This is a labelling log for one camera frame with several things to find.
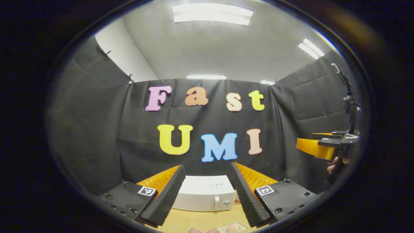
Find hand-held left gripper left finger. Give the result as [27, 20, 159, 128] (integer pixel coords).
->
[97, 164, 187, 228]

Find large ceiling light panel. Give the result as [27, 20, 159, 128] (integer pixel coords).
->
[172, 3, 254, 26]

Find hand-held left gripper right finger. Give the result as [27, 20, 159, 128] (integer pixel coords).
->
[230, 162, 320, 228]

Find white dotted tray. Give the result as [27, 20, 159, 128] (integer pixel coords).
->
[216, 222, 249, 233]

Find white microwave oven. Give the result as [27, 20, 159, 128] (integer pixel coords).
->
[171, 175, 235, 212]

